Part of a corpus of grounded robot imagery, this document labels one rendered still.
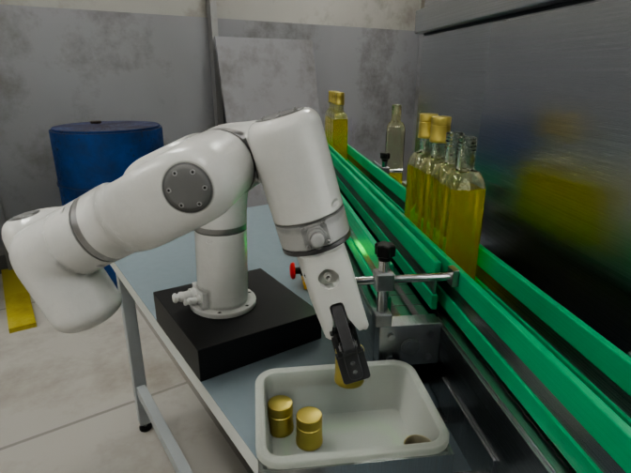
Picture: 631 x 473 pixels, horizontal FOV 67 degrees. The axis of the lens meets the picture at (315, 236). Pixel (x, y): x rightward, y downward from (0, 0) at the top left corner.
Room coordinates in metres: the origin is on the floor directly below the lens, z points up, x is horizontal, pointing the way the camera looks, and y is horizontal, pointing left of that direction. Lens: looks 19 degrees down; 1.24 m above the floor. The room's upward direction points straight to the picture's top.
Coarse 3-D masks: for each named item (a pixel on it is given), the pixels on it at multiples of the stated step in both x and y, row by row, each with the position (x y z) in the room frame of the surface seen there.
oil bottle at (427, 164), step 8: (424, 160) 0.84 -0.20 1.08; (432, 160) 0.83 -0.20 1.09; (440, 160) 0.82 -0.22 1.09; (424, 168) 0.83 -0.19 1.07; (432, 168) 0.82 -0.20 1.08; (424, 176) 0.83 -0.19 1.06; (424, 184) 0.82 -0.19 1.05; (424, 192) 0.82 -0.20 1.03; (416, 200) 0.86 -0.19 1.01; (424, 200) 0.82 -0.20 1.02; (416, 208) 0.86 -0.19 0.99; (424, 208) 0.82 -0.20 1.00; (416, 216) 0.85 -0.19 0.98; (424, 216) 0.82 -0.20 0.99; (416, 224) 0.85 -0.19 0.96; (424, 224) 0.82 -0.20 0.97; (424, 232) 0.82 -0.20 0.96
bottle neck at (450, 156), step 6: (450, 132) 0.78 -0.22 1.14; (456, 132) 0.80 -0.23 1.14; (462, 132) 0.78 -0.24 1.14; (450, 138) 0.78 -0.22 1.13; (456, 138) 0.77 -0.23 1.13; (450, 144) 0.78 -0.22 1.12; (456, 144) 0.77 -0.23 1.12; (450, 150) 0.78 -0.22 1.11; (444, 156) 0.79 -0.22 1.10; (450, 156) 0.78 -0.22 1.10
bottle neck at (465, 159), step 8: (464, 136) 0.74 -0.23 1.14; (472, 136) 0.73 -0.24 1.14; (464, 144) 0.72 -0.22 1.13; (472, 144) 0.72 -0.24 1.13; (456, 152) 0.73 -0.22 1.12; (464, 152) 0.72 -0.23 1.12; (472, 152) 0.72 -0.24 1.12; (456, 160) 0.73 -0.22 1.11; (464, 160) 0.72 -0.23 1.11; (472, 160) 0.72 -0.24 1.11; (456, 168) 0.72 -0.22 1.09; (464, 168) 0.72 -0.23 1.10; (472, 168) 0.72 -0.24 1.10
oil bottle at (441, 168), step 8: (440, 168) 0.77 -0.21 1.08; (448, 168) 0.77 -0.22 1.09; (432, 176) 0.80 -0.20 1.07; (440, 176) 0.76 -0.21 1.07; (432, 184) 0.79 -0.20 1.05; (432, 192) 0.79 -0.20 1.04; (432, 200) 0.79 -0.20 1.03; (432, 208) 0.78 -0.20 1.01; (432, 216) 0.78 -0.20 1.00; (432, 224) 0.78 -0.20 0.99; (432, 232) 0.78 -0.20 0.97; (432, 240) 0.77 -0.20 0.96
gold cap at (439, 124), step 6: (432, 120) 0.84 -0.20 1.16; (438, 120) 0.83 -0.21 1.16; (444, 120) 0.83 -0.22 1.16; (450, 120) 0.83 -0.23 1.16; (432, 126) 0.84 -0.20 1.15; (438, 126) 0.83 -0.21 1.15; (444, 126) 0.83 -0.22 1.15; (450, 126) 0.84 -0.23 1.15; (432, 132) 0.84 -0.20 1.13; (438, 132) 0.83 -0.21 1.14; (444, 132) 0.83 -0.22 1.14; (432, 138) 0.84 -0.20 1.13; (438, 138) 0.83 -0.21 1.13; (444, 138) 0.83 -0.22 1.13
